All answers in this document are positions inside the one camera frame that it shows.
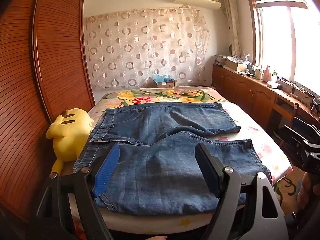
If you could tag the window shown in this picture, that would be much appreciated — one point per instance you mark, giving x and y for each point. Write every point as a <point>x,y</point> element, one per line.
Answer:
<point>275,42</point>

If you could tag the white window curtain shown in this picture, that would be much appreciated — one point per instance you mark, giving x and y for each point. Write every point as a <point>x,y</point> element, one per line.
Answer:
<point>231,17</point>

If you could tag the pink bottle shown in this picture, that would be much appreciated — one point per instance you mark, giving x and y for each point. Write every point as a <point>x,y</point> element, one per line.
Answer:
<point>268,73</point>

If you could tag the wooden cabinet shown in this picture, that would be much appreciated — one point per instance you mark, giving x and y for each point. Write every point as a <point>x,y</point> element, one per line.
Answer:
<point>240,90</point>

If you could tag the blue denim pants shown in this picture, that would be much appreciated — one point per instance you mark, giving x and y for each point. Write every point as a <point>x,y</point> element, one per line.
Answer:
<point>162,155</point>

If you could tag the wooden louvered wardrobe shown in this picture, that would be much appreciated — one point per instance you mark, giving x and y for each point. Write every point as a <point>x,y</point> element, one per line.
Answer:
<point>37,80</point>

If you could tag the person's right hand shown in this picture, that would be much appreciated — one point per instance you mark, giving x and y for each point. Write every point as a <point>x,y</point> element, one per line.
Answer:
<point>306,195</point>

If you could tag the patterned floor mat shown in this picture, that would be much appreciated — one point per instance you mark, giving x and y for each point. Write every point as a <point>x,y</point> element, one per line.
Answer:
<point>287,187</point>

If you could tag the circle patterned curtain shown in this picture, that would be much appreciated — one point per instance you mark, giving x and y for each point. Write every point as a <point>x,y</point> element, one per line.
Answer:
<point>145,50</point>

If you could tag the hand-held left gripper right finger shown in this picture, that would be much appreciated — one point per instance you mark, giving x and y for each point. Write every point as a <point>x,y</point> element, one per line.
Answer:
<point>207,171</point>

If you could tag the open cardboard box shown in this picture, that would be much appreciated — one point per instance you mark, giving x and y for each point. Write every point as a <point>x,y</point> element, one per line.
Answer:
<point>236,64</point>

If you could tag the fruit print bed sheet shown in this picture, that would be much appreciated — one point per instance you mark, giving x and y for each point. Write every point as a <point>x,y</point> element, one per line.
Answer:
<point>262,140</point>

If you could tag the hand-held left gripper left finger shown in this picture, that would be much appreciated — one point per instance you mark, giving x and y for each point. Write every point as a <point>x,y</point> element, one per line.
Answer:
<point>107,172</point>

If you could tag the floral blanket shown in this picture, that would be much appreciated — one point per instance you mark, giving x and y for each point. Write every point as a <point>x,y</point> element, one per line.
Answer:
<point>150,96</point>

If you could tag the yellow plush toy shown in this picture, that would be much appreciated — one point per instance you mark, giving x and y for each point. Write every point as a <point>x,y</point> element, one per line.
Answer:
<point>67,135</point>

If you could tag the small cardboard box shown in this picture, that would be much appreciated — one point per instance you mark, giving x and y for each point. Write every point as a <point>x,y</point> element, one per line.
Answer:
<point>168,84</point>

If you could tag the white small box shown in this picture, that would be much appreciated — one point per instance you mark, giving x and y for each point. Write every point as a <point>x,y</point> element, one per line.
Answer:
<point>273,85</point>

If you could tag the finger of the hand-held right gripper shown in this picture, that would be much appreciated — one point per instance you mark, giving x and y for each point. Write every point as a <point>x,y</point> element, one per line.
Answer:
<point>303,127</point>
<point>290,136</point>

